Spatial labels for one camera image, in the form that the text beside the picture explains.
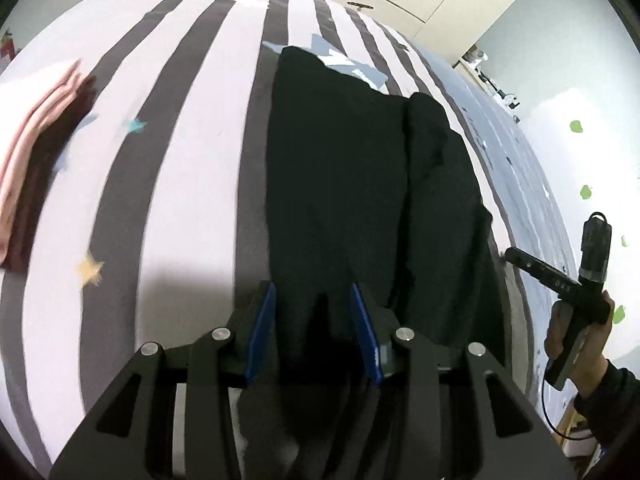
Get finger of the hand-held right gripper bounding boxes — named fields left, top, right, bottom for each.
left=504, top=246, right=549, bottom=279

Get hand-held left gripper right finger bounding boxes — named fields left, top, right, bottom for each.
left=349, top=281, right=576, bottom=480

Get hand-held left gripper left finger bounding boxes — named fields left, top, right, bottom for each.
left=47, top=280, right=278, bottom=480

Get black printed t-shirt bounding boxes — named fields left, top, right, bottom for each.
left=235, top=46, right=511, bottom=480

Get person's right forearm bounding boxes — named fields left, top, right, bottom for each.
left=572, top=357, right=640, bottom=453

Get person's right hand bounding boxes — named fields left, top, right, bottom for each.
left=544, top=291, right=615, bottom=401

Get black electronic gadgets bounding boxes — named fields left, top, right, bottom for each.
left=477, top=72, right=522, bottom=110

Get bed with striped sheet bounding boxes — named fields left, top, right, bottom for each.
left=0, top=0, right=576, bottom=471

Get white nightstand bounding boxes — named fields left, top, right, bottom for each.
left=452, top=57, right=501, bottom=91

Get dark red folded garment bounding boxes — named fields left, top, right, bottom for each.
left=5, top=75, right=98, bottom=275

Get pink folded garment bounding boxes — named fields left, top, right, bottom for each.
left=0, top=57, right=83, bottom=261

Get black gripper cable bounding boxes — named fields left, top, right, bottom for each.
left=542, top=385, right=601, bottom=443

